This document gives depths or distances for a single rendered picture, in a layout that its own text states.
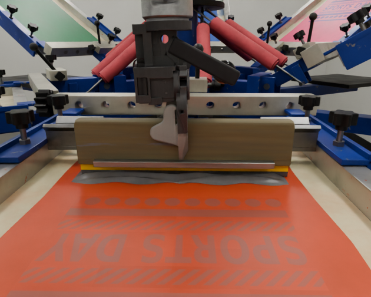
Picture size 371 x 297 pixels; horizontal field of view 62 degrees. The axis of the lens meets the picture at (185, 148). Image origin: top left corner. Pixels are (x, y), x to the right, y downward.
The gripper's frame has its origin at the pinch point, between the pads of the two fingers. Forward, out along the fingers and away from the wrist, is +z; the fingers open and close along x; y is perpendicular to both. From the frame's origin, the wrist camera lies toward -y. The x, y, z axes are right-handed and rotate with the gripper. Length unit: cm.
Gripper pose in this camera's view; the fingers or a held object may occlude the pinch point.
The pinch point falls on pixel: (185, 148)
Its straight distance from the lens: 52.0
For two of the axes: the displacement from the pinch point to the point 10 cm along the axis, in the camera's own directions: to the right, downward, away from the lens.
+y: -10.0, 0.2, 0.2
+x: -0.1, 3.4, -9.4
